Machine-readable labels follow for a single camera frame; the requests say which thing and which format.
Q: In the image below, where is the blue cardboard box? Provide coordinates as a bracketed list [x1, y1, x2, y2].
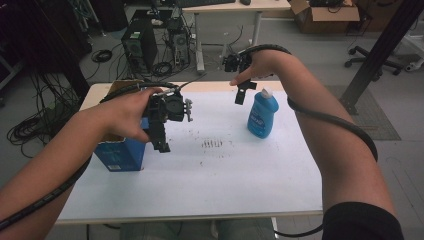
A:
[93, 79, 150, 173]

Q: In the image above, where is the grey floor mat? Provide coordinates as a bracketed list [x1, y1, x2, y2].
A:
[324, 84, 402, 142]

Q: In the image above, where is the blue plastic bottle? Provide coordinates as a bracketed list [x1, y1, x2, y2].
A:
[246, 87, 280, 140]

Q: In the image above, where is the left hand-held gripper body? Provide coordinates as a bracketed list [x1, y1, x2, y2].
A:
[143, 89, 195, 123]

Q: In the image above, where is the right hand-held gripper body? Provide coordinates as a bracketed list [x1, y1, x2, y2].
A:
[222, 52, 253, 74]

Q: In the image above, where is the black metal post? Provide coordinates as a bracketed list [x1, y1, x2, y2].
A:
[339, 0, 424, 115]

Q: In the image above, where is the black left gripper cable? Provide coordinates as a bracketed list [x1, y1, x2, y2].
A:
[0, 73, 208, 232]

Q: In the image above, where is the open computer case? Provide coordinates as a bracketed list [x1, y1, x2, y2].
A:
[166, 17, 192, 67]

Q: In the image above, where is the small coiled black cable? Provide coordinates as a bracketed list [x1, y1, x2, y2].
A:
[91, 48, 114, 64]

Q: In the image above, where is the white-legged wooden desk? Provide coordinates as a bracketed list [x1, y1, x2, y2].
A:
[181, 0, 293, 75]

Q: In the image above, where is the person's left hand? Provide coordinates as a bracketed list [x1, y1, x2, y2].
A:
[78, 87, 164, 144]

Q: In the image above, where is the black sleeve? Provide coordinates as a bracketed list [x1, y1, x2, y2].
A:
[321, 201, 405, 240]

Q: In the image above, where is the black office chair base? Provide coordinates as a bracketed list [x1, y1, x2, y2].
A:
[343, 45, 405, 77]

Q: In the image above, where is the black keyboard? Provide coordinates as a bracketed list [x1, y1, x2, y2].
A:
[175, 0, 237, 9]

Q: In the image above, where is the coiled black cable by computers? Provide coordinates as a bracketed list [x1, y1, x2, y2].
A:
[151, 61, 174, 78]

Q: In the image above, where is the black computer tower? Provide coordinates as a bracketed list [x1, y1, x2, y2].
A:
[120, 17, 159, 75]

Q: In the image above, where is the person's right hand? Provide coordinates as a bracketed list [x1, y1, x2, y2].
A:
[229, 49, 284, 87]

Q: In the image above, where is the brown cardboard box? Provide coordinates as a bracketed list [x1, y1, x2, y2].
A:
[288, 0, 362, 35]

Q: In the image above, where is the white table mat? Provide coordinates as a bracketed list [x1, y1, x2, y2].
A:
[56, 89, 324, 222]

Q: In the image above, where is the tangle of black floor cables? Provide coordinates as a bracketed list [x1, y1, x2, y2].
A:
[6, 71, 83, 158]

